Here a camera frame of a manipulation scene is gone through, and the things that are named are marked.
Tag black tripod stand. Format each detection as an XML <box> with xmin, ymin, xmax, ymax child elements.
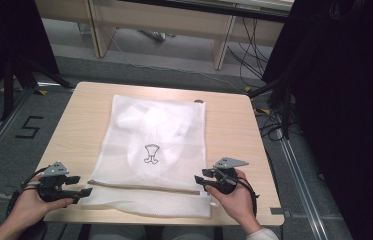
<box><xmin>248</xmin><ymin>74</ymin><xmax>292</xmax><ymax>140</ymax></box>
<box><xmin>0</xmin><ymin>55</ymin><xmax>76</xmax><ymax>122</ymax></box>

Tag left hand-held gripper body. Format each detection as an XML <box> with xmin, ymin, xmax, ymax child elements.
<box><xmin>37</xmin><ymin>161</ymin><xmax>76</xmax><ymax>204</ymax></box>

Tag grey tape strip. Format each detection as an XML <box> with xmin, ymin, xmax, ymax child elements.
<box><xmin>269</xmin><ymin>206</ymin><xmax>292</xmax><ymax>218</ymax></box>

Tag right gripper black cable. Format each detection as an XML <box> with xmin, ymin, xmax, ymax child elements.
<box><xmin>235</xmin><ymin>175</ymin><xmax>261</xmax><ymax>218</ymax></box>

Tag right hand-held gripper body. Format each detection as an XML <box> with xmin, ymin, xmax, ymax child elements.
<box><xmin>211</xmin><ymin>157</ymin><xmax>250</xmax><ymax>196</ymax></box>

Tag light wooden desk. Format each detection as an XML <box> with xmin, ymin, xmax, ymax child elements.
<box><xmin>33</xmin><ymin>0</ymin><xmax>296</xmax><ymax>71</ymax></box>

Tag white mesh laundry bag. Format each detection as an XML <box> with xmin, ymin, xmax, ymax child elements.
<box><xmin>80</xmin><ymin>94</ymin><xmax>214</xmax><ymax>220</ymax></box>

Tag person's left hand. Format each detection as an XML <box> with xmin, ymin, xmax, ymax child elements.
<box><xmin>13</xmin><ymin>184</ymin><xmax>75</xmax><ymax>232</ymax></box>

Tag black floor cables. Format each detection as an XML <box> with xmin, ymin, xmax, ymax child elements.
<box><xmin>254</xmin><ymin>105</ymin><xmax>304</xmax><ymax>142</ymax></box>

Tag white garment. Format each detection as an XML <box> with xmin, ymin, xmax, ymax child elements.
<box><xmin>115</xmin><ymin>102</ymin><xmax>196</xmax><ymax>168</ymax></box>

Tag person's right hand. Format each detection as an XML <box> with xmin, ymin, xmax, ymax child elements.
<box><xmin>205</xmin><ymin>168</ymin><xmax>259</xmax><ymax>232</ymax></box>

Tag hanging black cables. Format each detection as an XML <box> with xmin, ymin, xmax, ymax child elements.
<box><xmin>226</xmin><ymin>15</ymin><xmax>270</xmax><ymax>89</ymax></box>

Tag grey power strip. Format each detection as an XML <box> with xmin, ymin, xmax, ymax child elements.
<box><xmin>137</xmin><ymin>29</ymin><xmax>176</xmax><ymax>43</ymax></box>

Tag black curtain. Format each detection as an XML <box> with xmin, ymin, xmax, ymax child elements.
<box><xmin>261</xmin><ymin>0</ymin><xmax>373</xmax><ymax>240</ymax></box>
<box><xmin>0</xmin><ymin>0</ymin><xmax>60</xmax><ymax>125</ymax></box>

